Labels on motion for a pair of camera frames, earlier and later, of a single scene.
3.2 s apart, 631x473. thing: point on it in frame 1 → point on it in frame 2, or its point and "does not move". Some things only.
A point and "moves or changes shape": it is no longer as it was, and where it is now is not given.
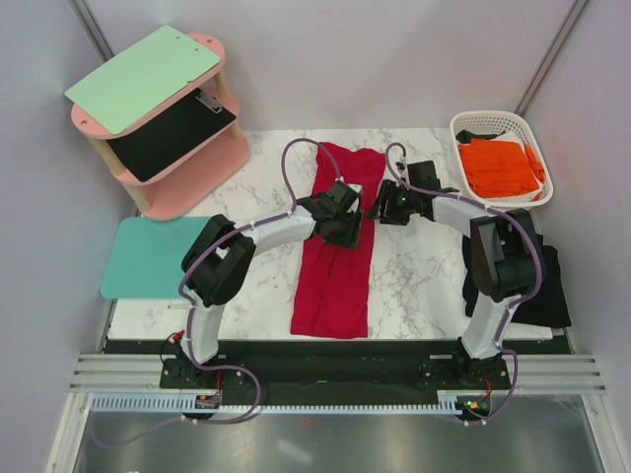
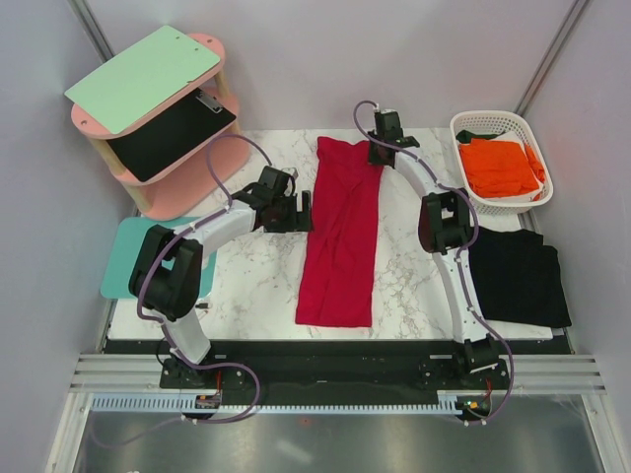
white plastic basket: x=499 y=162 does not move
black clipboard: x=147 y=149 does not move
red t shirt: x=330 y=290 moves or changes shape
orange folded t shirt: x=499 y=168 does not move
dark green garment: x=466 y=137 does not move
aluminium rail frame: x=536 y=372 does not move
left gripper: x=350 y=238 → x=299 y=221
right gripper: x=388 y=190 → x=373 y=160
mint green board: x=132 y=85 does not move
